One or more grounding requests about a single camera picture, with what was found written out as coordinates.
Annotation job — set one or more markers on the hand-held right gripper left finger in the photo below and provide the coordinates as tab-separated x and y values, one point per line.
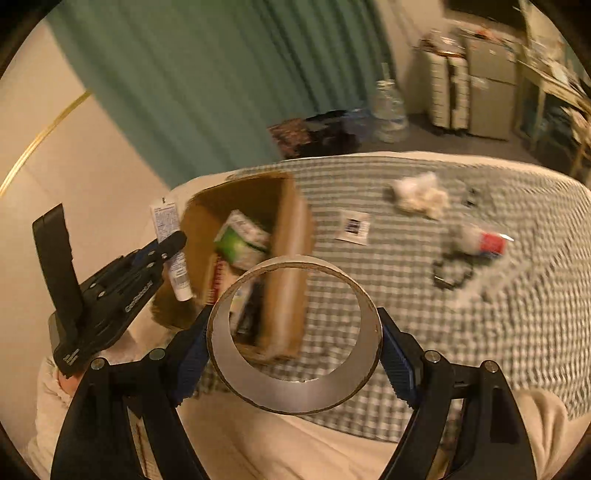
191	364

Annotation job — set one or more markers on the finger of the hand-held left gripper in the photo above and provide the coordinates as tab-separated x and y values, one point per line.
173	241
145	268

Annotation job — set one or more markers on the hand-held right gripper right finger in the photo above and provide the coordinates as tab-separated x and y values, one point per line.
399	364

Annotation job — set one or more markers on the white tube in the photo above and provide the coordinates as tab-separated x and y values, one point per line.
164	221

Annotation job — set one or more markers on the red and cream notebook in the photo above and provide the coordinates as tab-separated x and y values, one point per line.
220	277

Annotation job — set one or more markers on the green and white carton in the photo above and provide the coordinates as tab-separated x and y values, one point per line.
235	242

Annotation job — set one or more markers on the beige tape roll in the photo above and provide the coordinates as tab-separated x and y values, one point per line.
286	392

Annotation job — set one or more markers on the brown cardboard box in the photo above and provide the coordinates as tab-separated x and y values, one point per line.
291	258

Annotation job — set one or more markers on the white barcode card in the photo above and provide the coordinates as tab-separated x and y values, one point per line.
353	226

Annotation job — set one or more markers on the person's left forearm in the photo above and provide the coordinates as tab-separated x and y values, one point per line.
46	406

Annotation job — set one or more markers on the person's left hand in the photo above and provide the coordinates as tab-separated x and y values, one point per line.
68	381

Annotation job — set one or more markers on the white and red small item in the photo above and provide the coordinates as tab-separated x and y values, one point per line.
480	240

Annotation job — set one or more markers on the patterned dark box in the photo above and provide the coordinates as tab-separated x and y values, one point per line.
288	134

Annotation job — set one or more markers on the person's leg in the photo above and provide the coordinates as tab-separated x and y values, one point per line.
549	424

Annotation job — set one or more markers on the green curtain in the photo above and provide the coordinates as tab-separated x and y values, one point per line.
207	83

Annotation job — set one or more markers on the black flat item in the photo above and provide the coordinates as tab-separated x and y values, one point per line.
330	131

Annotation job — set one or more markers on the crushed blue plastic bottle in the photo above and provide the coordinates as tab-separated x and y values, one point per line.
358	121

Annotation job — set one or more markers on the large clear water bottle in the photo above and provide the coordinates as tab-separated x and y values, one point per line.
388	110

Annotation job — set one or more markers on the white suitcase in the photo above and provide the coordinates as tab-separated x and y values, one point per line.
448	92

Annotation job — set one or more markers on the grey mini fridge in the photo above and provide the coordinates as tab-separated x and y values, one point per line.
491	87

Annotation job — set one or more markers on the cream dressing table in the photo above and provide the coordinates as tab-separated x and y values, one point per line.
545	92

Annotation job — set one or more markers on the black wall television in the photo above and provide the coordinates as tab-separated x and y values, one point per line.
485	7

